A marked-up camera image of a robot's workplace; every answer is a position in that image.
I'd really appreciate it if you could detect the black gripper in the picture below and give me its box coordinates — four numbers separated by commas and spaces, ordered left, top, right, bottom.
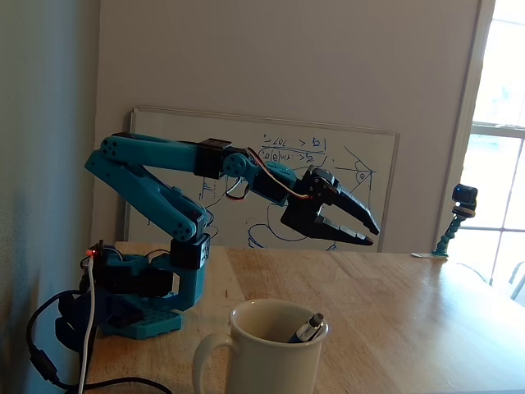
280, 165, 381, 247

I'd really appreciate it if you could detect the dark blue ballpoint pen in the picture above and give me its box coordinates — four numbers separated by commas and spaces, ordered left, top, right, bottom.
287, 312, 326, 344

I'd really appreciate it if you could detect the teal robot arm with base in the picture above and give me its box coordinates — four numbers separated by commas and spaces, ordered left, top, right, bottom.
80, 131, 308, 341

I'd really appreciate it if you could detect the cream ceramic mug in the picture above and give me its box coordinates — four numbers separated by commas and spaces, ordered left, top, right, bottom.
191, 298, 330, 394

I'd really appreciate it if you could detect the white chair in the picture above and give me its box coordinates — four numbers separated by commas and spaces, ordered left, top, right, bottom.
506, 260, 525, 303

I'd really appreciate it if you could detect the whiteboard with blue writing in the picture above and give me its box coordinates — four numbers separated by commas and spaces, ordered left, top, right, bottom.
124, 106, 401, 252

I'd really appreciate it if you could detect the dark blue table clamp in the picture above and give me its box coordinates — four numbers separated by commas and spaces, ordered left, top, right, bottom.
54, 289, 144, 350

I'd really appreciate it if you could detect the red white servo wire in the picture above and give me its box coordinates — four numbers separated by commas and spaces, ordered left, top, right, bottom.
224, 146, 317, 203

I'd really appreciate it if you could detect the teal flexible camera mount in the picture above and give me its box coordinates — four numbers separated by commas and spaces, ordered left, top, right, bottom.
433, 207, 477, 259

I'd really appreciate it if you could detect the small black action camera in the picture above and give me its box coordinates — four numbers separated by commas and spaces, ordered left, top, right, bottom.
451, 184, 479, 213

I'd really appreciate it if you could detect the white window frame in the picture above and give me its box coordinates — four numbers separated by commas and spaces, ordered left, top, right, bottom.
433, 0, 525, 284

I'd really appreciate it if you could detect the white usb cable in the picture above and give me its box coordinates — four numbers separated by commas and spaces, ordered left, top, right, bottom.
76, 254, 98, 394

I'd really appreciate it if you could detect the black power cable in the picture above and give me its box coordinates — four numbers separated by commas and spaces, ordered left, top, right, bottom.
25, 289, 174, 394

